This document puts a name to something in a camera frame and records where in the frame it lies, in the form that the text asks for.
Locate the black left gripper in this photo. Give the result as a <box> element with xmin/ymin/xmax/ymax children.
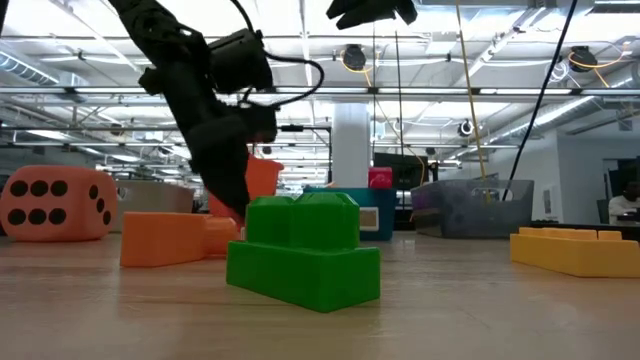
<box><xmin>139</xmin><ymin>64</ymin><xmax>279</xmax><ymax>219</ymax></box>

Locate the orange peg block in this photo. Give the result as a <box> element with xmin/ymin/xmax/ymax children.
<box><xmin>119</xmin><ymin>211</ymin><xmax>239</xmax><ymax>269</ymax></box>

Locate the orange foam die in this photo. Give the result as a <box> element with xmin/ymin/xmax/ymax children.
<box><xmin>0</xmin><ymin>165</ymin><xmax>119</xmax><ymax>243</ymax></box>

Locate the red block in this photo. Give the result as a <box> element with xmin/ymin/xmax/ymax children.
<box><xmin>367</xmin><ymin>167</ymin><xmax>394</xmax><ymax>190</ymax></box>

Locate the orange pumpkin bucket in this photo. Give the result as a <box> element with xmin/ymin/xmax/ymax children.
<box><xmin>207</xmin><ymin>153</ymin><xmax>285</xmax><ymax>221</ymax></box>

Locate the clear light grey bin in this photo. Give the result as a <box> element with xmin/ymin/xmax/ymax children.
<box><xmin>113</xmin><ymin>179</ymin><xmax>196</xmax><ymax>217</ymax></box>

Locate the green two-stud block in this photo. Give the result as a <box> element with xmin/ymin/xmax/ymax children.
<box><xmin>225</xmin><ymin>192</ymin><xmax>382</xmax><ymax>315</ymax></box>

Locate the white square column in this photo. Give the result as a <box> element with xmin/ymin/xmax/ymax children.
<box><xmin>332</xmin><ymin>103</ymin><xmax>372</xmax><ymax>189</ymax></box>

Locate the black monitor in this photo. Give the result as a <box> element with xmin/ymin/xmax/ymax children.
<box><xmin>373</xmin><ymin>152</ymin><xmax>430</xmax><ymax>191</ymax></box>

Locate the teal plastic bin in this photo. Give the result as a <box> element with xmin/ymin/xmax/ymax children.
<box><xmin>303</xmin><ymin>186</ymin><xmax>399</xmax><ymax>242</ymax></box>

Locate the smoky grey translucent bin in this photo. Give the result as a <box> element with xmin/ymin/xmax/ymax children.
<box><xmin>410</xmin><ymin>178</ymin><xmax>535</xmax><ymax>240</ymax></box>

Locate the person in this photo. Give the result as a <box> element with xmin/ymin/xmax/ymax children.
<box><xmin>608</xmin><ymin>180</ymin><xmax>640</xmax><ymax>224</ymax></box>

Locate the yellow flat lego brick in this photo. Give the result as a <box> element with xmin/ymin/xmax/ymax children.
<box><xmin>509</xmin><ymin>227</ymin><xmax>640</xmax><ymax>280</ymax></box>

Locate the large black ceiling cable reel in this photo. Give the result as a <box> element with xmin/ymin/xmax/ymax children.
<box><xmin>568</xmin><ymin>46</ymin><xmax>599</xmax><ymax>75</ymax></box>
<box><xmin>341</xmin><ymin>44</ymin><xmax>369</xmax><ymax>73</ymax></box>

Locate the black left wrist camera cable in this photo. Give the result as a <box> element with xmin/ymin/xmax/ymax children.
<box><xmin>229</xmin><ymin>0</ymin><xmax>325</xmax><ymax>109</ymax></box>

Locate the thin black hanging cable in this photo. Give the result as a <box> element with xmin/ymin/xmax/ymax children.
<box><xmin>370</xmin><ymin>22</ymin><xmax>377</xmax><ymax>171</ymax></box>
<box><xmin>393</xmin><ymin>27</ymin><xmax>406</xmax><ymax>211</ymax></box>

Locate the black background rig frame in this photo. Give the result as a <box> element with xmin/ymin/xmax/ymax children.
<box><xmin>277</xmin><ymin>124</ymin><xmax>334</xmax><ymax>189</ymax></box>

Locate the yellow cable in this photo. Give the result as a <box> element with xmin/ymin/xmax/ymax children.
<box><xmin>454</xmin><ymin>0</ymin><xmax>494</xmax><ymax>204</ymax></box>

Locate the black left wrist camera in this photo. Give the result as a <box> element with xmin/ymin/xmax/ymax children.
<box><xmin>207</xmin><ymin>28</ymin><xmax>275</xmax><ymax>95</ymax></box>

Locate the thick black cable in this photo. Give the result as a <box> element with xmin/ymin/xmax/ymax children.
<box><xmin>501</xmin><ymin>0</ymin><xmax>579</xmax><ymax>202</ymax></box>

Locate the black aluminium table frame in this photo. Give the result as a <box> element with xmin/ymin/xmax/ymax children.
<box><xmin>532</xmin><ymin>221</ymin><xmax>640</xmax><ymax>232</ymax></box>

